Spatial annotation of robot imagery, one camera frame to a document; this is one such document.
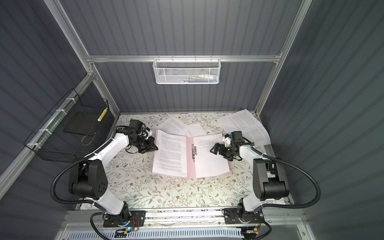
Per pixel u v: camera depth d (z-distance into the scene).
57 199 0.41
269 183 0.46
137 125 0.74
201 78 0.92
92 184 0.46
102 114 0.82
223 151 0.82
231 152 0.70
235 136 0.75
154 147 0.85
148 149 0.79
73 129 0.74
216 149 0.84
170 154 0.91
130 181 0.86
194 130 1.12
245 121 1.16
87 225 0.75
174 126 1.12
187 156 0.94
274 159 0.48
